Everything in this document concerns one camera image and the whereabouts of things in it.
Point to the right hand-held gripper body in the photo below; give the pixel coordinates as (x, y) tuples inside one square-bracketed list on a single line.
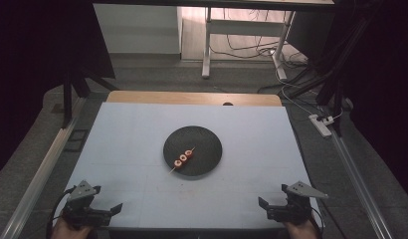
[(293, 210)]

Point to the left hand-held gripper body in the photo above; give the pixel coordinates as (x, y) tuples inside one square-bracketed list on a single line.
[(81, 205)]

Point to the thin wooden skewer stick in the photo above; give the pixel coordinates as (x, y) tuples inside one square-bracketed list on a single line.
[(171, 170)]

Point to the black round plate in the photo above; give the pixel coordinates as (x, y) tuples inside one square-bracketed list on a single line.
[(205, 146)]

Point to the person's right hand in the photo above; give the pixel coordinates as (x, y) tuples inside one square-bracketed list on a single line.
[(301, 231)]

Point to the person's left hand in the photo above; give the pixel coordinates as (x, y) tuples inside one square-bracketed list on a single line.
[(67, 232)]

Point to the dark floor socket cover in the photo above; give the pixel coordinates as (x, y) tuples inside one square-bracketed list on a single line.
[(76, 140)]

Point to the white power strip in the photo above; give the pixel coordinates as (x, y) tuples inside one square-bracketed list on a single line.
[(320, 125)]

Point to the black metal stand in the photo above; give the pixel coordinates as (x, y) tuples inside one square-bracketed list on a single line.
[(67, 99), (338, 83)]

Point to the black curtain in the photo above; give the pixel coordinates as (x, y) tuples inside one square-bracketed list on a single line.
[(387, 83), (33, 66)]

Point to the aluminium rail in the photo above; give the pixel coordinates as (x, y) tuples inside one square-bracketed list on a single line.
[(39, 176), (358, 181)]

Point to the white metal desk frame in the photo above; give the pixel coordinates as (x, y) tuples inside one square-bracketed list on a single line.
[(245, 27)]

